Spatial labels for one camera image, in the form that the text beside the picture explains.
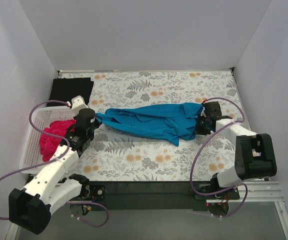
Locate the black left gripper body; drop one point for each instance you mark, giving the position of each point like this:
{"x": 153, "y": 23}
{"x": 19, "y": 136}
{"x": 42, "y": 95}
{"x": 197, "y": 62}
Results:
{"x": 95, "y": 121}

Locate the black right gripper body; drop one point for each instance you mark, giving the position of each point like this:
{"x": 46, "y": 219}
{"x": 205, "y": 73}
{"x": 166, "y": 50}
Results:
{"x": 200, "y": 125}

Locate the blue t shirt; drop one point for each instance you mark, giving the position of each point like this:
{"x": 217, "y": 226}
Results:
{"x": 170, "y": 122}

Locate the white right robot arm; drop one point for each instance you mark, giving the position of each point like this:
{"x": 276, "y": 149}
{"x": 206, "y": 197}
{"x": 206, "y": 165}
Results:
{"x": 254, "y": 153}

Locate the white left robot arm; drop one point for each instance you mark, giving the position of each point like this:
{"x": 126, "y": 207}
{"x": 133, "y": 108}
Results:
{"x": 32, "y": 206}

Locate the crumpled pink t shirt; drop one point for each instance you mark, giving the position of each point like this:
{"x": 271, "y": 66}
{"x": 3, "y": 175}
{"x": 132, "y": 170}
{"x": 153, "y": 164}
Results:
{"x": 48, "y": 144}

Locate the floral patterned tablecloth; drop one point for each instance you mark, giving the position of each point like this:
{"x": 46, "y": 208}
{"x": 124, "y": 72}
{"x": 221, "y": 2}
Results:
{"x": 117, "y": 156}

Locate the folded black t shirt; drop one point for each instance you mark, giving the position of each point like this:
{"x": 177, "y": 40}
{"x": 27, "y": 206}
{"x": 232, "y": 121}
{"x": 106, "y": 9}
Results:
{"x": 65, "y": 89}

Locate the white plastic laundry basket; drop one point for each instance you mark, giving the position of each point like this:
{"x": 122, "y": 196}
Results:
{"x": 42, "y": 118}

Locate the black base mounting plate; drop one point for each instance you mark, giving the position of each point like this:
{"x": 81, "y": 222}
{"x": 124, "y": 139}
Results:
{"x": 151, "y": 195}

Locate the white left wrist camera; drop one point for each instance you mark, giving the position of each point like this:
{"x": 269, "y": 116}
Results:
{"x": 77, "y": 103}

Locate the aluminium frame rail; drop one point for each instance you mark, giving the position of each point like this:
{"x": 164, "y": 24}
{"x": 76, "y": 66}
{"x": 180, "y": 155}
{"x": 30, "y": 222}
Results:
{"x": 259, "y": 214}

